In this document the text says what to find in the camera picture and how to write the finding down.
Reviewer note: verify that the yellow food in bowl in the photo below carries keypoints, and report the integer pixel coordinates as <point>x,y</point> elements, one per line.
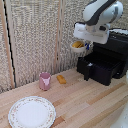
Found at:
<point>78,44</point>

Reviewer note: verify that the golden bread piece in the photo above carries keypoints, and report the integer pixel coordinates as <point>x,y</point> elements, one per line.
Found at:
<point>61,79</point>

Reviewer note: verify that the white floral rim plate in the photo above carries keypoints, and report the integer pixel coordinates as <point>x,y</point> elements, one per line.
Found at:
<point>31,113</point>

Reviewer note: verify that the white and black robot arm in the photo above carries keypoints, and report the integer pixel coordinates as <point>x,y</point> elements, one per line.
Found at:
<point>100,11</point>

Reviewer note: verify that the woven beige folding screen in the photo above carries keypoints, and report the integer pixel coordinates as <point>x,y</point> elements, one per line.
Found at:
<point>30,36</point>

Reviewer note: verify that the pink cup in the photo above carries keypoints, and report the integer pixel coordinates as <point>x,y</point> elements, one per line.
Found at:
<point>44,82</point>

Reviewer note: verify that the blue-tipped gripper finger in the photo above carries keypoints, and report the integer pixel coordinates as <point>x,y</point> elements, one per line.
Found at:
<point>88,46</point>

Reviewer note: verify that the small white bowl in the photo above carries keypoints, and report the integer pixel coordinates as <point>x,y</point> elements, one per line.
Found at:
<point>78,50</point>

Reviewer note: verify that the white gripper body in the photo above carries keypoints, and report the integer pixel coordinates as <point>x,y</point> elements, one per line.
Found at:
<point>91,33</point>

